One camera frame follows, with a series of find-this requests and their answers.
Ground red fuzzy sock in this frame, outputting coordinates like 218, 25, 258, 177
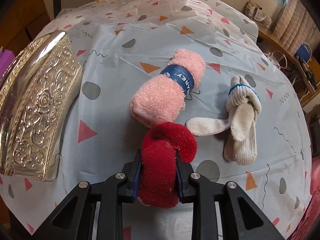
138, 122, 197, 209

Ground white work glove blue trim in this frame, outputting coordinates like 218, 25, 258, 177
186, 76, 262, 166

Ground ornate gold tissue box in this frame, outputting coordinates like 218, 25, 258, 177
1, 31, 83, 182

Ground pink rolled towel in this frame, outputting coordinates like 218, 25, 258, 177
130, 49, 206, 127

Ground purple tissue box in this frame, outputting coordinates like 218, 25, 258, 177
0, 49, 15, 80

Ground blue folding chair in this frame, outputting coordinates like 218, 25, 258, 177
295, 42, 312, 62

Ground patterned white bed cover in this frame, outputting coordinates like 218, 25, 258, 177
1, 0, 311, 238

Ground wooden side desk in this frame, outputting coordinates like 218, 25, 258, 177
257, 22, 320, 111

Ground beige patterned curtain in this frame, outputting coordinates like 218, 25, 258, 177
273, 0, 319, 56

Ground packages on desk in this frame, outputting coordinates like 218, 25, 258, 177
245, 0, 272, 28

